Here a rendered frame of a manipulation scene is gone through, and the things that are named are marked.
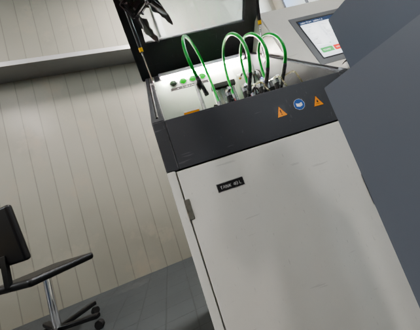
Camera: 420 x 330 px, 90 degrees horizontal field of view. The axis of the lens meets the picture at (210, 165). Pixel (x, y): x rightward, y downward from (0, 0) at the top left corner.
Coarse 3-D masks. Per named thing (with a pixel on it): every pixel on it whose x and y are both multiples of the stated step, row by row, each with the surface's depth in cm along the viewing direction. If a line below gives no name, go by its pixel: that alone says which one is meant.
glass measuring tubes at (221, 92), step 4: (232, 80) 123; (216, 84) 122; (220, 84) 122; (224, 84) 122; (232, 84) 123; (212, 88) 122; (216, 88) 122; (220, 88) 123; (224, 88) 125; (232, 88) 123; (220, 92) 124; (224, 92) 124; (236, 92) 123; (220, 96) 124; (224, 96) 122; (236, 96) 122; (216, 100) 123; (220, 100) 121; (224, 100) 122
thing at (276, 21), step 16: (320, 0) 121; (336, 0) 121; (256, 16) 117; (272, 16) 115; (288, 16) 115; (256, 32) 122; (272, 32) 110; (288, 32) 110; (256, 48) 128; (272, 48) 112; (288, 48) 105; (304, 48) 105; (336, 64) 101
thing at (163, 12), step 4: (152, 4) 71; (156, 4) 71; (152, 8) 72; (156, 8) 70; (160, 8) 72; (156, 12) 72; (160, 12) 69; (164, 12) 72; (164, 16) 73; (168, 16) 73; (168, 20) 74; (172, 24) 74
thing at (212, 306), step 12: (300, 132) 69; (180, 192) 61; (180, 204) 60; (180, 216) 60; (192, 228) 60; (192, 240) 59; (192, 252) 58; (204, 264) 60; (204, 276) 57; (204, 288) 57; (216, 300) 58; (216, 312) 56; (216, 324) 56
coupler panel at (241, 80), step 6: (252, 66) 130; (234, 72) 128; (240, 72) 128; (246, 72) 129; (252, 72) 129; (240, 78) 127; (252, 78) 128; (240, 84) 127; (252, 84) 128; (252, 90) 126
